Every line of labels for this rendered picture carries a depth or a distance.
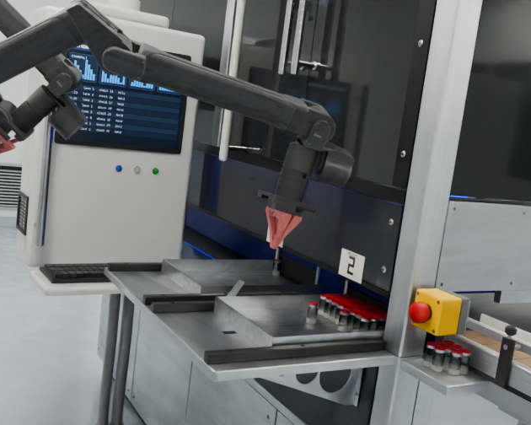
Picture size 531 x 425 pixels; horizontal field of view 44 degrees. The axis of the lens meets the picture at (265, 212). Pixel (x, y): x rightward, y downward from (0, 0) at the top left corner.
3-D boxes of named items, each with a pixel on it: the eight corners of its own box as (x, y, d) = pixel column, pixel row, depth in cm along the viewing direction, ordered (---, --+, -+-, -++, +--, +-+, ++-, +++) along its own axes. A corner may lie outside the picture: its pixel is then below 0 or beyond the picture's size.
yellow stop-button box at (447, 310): (437, 322, 131) (442, 287, 130) (463, 335, 124) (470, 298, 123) (408, 324, 127) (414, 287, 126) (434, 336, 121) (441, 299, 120)
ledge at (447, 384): (451, 363, 137) (452, 355, 136) (499, 389, 126) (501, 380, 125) (399, 368, 130) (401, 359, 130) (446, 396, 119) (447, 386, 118)
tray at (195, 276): (270, 271, 191) (272, 259, 190) (320, 298, 169) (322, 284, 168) (161, 271, 174) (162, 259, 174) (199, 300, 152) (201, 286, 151)
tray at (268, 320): (338, 307, 162) (340, 293, 161) (408, 344, 140) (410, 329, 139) (213, 311, 145) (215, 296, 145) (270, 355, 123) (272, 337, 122)
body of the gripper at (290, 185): (315, 217, 125) (326, 180, 125) (271, 204, 120) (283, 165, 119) (297, 211, 131) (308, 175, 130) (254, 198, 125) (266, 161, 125)
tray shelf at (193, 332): (262, 272, 195) (263, 266, 195) (422, 362, 135) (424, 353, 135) (103, 273, 172) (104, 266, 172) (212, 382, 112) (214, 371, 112)
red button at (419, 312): (420, 318, 126) (423, 298, 125) (434, 325, 122) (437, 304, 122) (404, 319, 124) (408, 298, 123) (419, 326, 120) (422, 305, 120)
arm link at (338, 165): (305, 104, 125) (316, 118, 117) (357, 122, 129) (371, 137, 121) (281, 159, 129) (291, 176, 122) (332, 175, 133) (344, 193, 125)
